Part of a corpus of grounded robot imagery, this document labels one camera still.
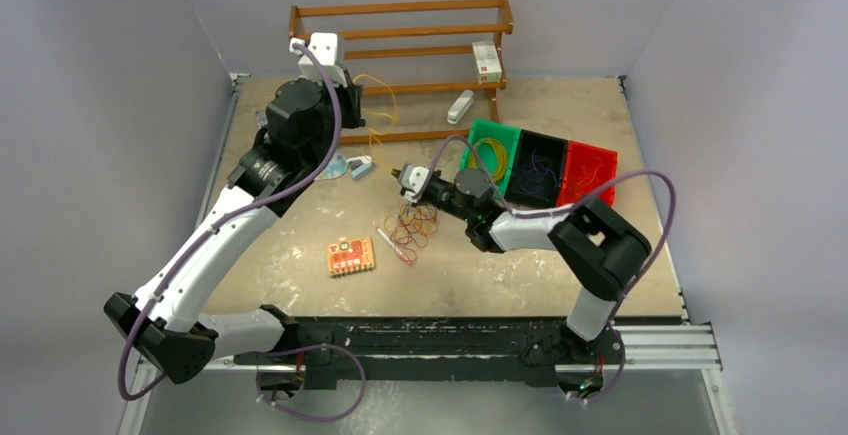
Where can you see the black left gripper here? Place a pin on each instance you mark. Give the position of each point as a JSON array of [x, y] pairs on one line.
[[350, 96]]

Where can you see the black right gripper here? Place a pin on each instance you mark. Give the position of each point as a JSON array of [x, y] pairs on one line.
[[423, 198]]

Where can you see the green plastic bin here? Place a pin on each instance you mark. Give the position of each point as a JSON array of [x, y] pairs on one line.
[[497, 145]]

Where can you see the black plastic bin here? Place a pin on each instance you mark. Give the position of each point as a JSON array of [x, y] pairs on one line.
[[537, 172]]

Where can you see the red plastic bin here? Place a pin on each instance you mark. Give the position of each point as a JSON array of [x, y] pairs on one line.
[[586, 168]]

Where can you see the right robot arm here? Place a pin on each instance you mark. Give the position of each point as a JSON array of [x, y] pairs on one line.
[[602, 250]]

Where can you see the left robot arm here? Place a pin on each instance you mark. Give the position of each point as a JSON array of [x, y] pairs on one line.
[[163, 320]]

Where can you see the blue toothbrush blister pack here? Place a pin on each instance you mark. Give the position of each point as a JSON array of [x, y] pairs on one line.
[[336, 168]]

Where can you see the red marker pen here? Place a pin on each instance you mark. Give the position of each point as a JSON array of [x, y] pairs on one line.
[[395, 248]]

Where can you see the marker pen set pack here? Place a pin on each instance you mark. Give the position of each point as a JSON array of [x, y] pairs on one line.
[[261, 121]]

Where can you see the white stapler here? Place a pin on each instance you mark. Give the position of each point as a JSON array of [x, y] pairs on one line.
[[460, 107]]

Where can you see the orange snack packet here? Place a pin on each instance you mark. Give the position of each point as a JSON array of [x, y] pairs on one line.
[[350, 256]]

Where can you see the wooden shelf rack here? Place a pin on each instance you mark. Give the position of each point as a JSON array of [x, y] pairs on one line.
[[502, 25]]

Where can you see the white cardboard box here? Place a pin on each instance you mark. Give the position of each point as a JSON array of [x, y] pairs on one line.
[[487, 60]]

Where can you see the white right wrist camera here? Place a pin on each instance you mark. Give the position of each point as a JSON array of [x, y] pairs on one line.
[[413, 180]]

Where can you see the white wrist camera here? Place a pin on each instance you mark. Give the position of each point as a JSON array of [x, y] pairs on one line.
[[321, 50], [413, 180]]

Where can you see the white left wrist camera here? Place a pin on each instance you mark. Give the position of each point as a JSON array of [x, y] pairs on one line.
[[321, 50]]

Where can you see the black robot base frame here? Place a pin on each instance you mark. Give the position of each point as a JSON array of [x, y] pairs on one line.
[[539, 352]]

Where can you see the aluminium rail frame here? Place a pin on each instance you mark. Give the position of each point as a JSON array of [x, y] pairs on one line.
[[645, 346]]

